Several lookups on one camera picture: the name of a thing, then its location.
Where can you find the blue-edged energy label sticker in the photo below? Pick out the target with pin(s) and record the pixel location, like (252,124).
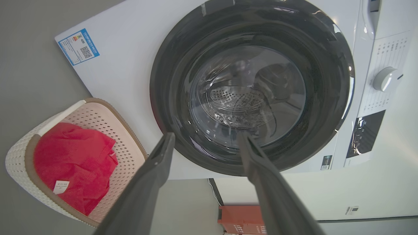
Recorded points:
(78,47)

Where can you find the white garment care tag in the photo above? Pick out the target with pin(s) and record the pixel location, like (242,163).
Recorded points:
(61,187)

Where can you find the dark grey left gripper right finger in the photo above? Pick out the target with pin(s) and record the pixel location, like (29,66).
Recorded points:
(277,202)

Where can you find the white detergent drawer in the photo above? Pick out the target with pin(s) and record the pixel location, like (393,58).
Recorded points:
(392,19)

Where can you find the cream perforated laundry basket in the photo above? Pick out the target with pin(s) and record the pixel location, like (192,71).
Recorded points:
(125,130)

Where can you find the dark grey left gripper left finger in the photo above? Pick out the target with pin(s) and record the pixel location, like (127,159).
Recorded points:
(143,195)

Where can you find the red garment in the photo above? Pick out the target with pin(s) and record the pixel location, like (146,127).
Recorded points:
(75,160)

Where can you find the white front-load washing machine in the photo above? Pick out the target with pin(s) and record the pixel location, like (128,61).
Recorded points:
(124,65)

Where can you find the black glossy display panel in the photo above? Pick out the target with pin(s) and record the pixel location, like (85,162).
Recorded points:
(365,134)

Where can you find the white round control knob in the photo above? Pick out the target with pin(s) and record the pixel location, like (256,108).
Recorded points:
(385,79)

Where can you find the orange box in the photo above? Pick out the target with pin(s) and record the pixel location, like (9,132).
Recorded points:
(240,218)

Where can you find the small black machine sticker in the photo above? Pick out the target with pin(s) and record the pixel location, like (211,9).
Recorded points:
(326,162)

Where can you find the black skirting strip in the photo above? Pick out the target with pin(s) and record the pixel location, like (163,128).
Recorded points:
(217,192)

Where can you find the round dark washing machine door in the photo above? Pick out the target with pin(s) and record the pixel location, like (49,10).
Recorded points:
(169,81)

